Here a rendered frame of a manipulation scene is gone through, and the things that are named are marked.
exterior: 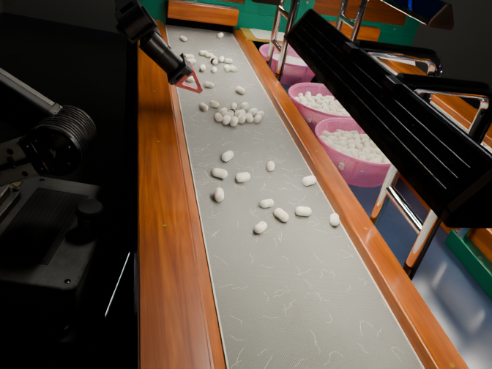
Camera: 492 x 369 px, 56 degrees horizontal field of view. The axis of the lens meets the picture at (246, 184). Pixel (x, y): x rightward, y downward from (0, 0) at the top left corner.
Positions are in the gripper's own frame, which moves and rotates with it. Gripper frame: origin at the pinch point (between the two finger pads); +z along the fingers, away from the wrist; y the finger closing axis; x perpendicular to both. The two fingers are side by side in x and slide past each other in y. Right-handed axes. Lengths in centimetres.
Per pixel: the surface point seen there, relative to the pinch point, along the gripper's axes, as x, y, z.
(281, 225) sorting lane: -2, -51, 13
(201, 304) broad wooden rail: 8, -73, -3
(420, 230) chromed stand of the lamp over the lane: -23, -66, 21
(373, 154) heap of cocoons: -25, -19, 41
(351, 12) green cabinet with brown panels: -58, 87, 56
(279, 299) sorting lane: 1, -71, 9
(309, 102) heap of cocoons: -19.9, 16.2, 35.9
